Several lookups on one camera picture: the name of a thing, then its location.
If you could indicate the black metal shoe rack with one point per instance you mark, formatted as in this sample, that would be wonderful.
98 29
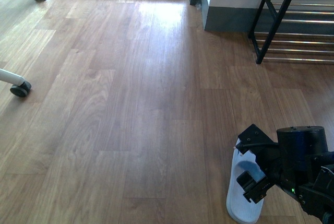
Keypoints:
293 30

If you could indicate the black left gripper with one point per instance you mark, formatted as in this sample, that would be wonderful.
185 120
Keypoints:
303 168

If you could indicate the light blue slipper right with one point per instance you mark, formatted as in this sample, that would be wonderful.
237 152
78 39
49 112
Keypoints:
241 210

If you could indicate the white chair leg with caster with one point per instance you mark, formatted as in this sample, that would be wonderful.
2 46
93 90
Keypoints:
20 86

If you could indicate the black wrist camera with cable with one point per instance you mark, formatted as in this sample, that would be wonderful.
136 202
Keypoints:
253 139

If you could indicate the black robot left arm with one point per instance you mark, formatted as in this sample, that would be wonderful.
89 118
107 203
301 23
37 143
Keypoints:
299 163

